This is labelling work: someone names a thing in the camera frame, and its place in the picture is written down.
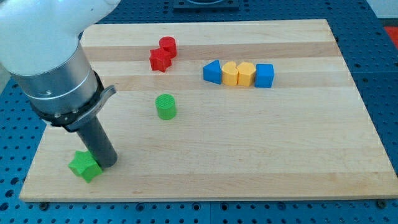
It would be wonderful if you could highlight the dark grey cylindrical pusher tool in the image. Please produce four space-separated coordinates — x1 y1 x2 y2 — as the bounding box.
77 116 118 169

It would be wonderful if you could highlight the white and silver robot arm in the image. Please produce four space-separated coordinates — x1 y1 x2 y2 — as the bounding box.
1 0 120 114

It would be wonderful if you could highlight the red star block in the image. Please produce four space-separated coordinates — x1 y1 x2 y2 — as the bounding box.
149 48 172 72

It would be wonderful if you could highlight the green star block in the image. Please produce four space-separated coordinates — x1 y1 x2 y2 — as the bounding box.
68 151 103 183

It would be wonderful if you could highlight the green cylinder block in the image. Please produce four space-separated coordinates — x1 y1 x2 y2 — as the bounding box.
155 93 177 120

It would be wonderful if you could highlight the blue triangle block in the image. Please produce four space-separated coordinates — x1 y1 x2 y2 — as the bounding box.
203 60 222 85

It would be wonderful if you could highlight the yellow heart block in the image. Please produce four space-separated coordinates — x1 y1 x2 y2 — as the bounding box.
221 61 239 86

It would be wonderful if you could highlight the light wooden board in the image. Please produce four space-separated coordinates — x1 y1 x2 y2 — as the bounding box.
20 19 397 202

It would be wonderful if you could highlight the yellow pentagon block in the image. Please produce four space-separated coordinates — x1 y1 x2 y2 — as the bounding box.
237 62 256 86

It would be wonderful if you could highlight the blue cube block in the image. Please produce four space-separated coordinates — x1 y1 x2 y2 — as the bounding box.
254 64 274 88

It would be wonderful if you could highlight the red cylinder block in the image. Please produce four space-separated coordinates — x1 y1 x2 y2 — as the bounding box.
159 36 177 58

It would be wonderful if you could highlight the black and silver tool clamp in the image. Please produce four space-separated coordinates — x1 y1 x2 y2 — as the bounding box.
30 70 116 132

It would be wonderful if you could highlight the red object at edge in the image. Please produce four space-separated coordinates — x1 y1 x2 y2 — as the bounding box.
384 26 398 48

